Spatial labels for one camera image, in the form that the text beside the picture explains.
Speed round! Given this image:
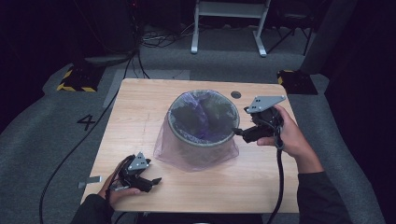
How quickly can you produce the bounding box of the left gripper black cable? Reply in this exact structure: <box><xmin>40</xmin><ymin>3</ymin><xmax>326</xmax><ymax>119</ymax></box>
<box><xmin>106</xmin><ymin>154</ymin><xmax>138</xmax><ymax>224</ymax></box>

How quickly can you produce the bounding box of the long black floor cable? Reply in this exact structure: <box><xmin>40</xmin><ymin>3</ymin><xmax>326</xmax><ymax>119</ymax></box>
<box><xmin>38</xmin><ymin>52</ymin><xmax>140</xmax><ymax>224</ymax></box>

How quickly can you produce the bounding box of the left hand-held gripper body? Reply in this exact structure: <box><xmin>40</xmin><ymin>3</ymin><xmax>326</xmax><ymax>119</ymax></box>
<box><xmin>118</xmin><ymin>151</ymin><xmax>152</xmax><ymax>189</ymax></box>

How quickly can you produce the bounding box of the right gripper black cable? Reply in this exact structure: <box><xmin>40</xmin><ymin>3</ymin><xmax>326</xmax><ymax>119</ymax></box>
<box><xmin>264</xmin><ymin>119</ymin><xmax>286</xmax><ymax>224</ymax></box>

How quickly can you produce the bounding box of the dark equipment stand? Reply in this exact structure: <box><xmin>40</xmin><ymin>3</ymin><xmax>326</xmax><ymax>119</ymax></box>
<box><xmin>83</xmin><ymin>0</ymin><xmax>140</xmax><ymax>68</ymax></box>

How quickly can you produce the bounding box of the bundle of floor cables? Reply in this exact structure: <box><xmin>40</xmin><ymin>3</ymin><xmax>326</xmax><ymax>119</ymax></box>
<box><xmin>139</xmin><ymin>22</ymin><xmax>194</xmax><ymax>49</ymax></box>

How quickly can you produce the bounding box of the metal table bracket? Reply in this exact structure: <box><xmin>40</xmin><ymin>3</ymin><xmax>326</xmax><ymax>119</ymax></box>
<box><xmin>78</xmin><ymin>175</ymin><xmax>103</xmax><ymax>189</ymax></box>

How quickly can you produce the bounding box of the grey column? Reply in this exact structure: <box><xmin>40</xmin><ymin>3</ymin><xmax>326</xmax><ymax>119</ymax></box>
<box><xmin>300</xmin><ymin>0</ymin><xmax>359</xmax><ymax>75</ymax></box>

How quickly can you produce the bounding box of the person's left hand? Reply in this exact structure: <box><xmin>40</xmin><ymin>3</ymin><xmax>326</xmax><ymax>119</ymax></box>
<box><xmin>97</xmin><ymin>172</ymin><xmax>142</xmax><ymax>209</ymax></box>

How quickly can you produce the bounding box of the white metal stand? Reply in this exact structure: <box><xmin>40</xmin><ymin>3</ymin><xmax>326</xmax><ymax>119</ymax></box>
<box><xmin>191</xmin><ymin>0</ymin><xmax>272</xmax><ymax>58</ymax></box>

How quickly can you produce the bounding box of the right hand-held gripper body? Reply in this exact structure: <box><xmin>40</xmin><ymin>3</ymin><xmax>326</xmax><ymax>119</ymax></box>
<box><xmin>243</xmin><ymin>94</ymin><xmax>288</xmax><ymax>145</ymax></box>

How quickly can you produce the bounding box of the black yellow striped base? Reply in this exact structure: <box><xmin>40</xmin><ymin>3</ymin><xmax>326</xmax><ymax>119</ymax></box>
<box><xmin>276</xmin><ymin>69</ymin><xmax>319</xmax><ymax>96</ymax></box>
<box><xmin>56</xmin><ymin>64</ymin><xmax>106</xmax><ymax>93</ymax></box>

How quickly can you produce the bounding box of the purple plastic bag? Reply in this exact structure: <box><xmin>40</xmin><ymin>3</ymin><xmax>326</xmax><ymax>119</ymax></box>
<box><xmin>152</xmin><ymin>89</ymin><xmax>241</xmax><ymax>173</ymax></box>

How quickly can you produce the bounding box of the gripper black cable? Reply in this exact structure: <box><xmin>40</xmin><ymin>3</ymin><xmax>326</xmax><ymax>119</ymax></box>
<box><xmin>264</xmin><ymin>119</ymin><xmax>286</xmax><ymax>224</ymax></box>
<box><xmin>106</xmin><ymin>154</ymin><xmax>138</xmax><ymax>224</ymax></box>

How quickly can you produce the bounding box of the person's right hand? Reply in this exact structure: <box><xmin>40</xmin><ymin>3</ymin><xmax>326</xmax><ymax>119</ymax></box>
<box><xmin>256</xmin><ymin>104</ymin><xmax>325</xmax><ymax>175</ymax></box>

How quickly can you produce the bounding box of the green plastic bin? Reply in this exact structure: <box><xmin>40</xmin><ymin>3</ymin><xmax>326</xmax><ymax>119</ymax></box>
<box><xmin>167</xmin><ymin>89</ymin><xmax>241</xmax><ymax>172</ymax></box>

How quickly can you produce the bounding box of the black tripod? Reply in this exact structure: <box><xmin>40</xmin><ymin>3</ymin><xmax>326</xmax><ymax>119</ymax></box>
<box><xmin>266</xmin><ymin>12</ymin><xmax>314</xmax><ymax>57</ymax></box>

